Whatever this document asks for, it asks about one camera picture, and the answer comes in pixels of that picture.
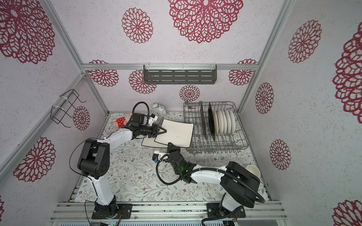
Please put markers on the white round plate one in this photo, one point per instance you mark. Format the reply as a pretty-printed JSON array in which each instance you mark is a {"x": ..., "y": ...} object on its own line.
[{"x": 216, "y": 124}]

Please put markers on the grey wire dish rack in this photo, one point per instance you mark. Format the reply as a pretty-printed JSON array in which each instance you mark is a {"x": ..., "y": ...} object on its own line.
[{"x": 223, "y": 142}]

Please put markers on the pink plush toy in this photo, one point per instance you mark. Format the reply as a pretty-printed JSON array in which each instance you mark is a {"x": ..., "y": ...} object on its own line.
[{"x": 122, "y": 120}]

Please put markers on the black wire wall holder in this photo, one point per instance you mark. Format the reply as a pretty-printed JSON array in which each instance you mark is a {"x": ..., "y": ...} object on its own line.
[{"x": 59, "y": 112}]

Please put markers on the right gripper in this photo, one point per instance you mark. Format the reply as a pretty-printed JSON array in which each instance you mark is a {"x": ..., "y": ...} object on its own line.
[{"x": 175, "y": 149}]

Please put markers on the white square plate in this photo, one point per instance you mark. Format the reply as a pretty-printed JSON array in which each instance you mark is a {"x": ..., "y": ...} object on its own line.
[
  {"x": 177, "y": 133},
  {"x": 150, "y": 142}
]

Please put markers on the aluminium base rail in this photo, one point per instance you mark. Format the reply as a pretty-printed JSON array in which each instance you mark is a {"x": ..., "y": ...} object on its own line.
[{"x": 164, "y": 211}]

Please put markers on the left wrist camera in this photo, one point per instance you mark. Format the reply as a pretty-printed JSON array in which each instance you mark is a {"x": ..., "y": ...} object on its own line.
[{"x": 152, "y": 119}]

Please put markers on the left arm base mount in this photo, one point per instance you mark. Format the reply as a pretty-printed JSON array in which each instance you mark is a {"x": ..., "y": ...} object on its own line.
[{"x": 112, "y": 211}]

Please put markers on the white round plate three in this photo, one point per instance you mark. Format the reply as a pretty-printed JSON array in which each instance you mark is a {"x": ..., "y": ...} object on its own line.
[{"x": 226, "y": 120}]

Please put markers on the white ceramic mug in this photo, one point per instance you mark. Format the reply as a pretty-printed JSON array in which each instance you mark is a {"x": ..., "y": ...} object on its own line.
[{"x": 254, "y": 170}]

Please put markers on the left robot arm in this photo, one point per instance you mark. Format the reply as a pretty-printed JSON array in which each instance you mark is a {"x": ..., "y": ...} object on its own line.
[{"x": 94, "y": 160}]

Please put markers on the white round plate four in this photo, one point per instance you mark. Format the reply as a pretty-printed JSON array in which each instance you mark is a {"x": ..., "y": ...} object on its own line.
[{"x": 233, "y": 124}]

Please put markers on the grey wall shelf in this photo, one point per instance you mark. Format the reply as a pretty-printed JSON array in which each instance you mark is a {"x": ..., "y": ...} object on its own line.
[{"x": 198, "y": 76}]

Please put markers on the white round plate two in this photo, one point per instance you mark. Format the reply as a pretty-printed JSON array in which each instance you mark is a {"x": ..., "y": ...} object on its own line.
[{"x": 221, "y": 122}]

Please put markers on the black square plate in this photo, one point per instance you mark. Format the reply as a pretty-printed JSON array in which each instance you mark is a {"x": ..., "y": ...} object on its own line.
[
  {"x": 211, "y": 121},
  {"x": 203, "y": 122}
]

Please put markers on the white alarm clock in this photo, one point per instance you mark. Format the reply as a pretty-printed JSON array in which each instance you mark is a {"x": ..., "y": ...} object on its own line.
[{"x": 158, "y": 110}]

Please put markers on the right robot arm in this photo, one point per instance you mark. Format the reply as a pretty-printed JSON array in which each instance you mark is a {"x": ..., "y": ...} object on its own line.
[{"x": 240, "y": 185}]

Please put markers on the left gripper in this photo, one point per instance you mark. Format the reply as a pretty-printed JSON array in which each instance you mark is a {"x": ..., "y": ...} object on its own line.
[{"x": 155, "y": 132}]

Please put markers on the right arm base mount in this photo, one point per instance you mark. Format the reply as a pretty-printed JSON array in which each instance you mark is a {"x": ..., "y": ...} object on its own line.
[{"x": 216, "y": 211}]

